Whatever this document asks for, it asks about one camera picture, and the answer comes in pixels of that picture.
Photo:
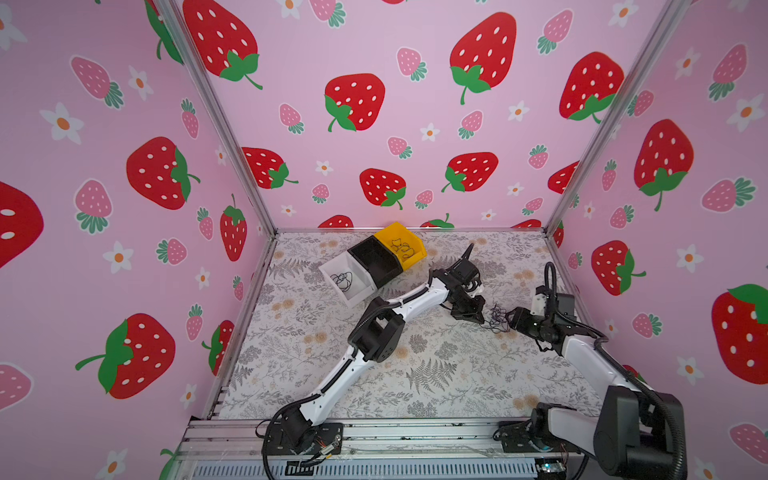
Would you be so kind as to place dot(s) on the aluminium frame rail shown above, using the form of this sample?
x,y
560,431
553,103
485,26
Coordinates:
x,y
461,448

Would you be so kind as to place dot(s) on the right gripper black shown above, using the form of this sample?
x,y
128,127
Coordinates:
x,y
519,319

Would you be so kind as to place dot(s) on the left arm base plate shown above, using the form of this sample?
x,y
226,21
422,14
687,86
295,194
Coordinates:
x,y
281,440

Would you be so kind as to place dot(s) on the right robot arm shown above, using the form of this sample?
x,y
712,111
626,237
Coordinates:
x,y
639,432

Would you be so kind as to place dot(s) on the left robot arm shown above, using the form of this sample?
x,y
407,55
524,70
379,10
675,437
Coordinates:
x,y
375,338

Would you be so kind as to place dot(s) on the white plastic bin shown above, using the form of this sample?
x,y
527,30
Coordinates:
x,y
348,279

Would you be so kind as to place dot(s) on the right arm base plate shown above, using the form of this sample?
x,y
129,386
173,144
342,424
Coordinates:
x,y
520,437

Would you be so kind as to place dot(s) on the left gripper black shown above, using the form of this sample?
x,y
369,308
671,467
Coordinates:
x,y
472,312

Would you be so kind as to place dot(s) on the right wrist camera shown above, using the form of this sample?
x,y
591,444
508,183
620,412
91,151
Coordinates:
x,y
565,303

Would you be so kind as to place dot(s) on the black plastic bin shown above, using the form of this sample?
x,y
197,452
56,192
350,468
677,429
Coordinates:
x,y
379,261

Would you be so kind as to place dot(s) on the yellow plastic bin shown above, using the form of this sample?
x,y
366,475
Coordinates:
x,y
404,244

